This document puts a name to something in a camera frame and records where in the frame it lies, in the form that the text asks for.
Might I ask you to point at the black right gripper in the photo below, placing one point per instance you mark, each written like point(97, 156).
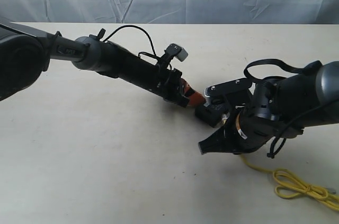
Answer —
point(241, 134)

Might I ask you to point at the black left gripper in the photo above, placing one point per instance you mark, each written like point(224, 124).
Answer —
point(170, 87)

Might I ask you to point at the black network switch box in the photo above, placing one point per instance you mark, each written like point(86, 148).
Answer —
point(215, 115)

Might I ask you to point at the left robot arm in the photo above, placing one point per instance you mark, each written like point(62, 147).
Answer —
point(26, 52)

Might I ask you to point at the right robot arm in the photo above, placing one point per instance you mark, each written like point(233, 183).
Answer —
point(249, 112)

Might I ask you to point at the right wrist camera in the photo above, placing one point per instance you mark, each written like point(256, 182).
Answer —
point(232, 93)

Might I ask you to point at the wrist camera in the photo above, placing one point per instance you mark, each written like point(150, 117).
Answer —
point(232, 93)
point(176, 51)

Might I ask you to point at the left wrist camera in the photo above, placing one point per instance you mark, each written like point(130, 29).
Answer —
point(176, 51)

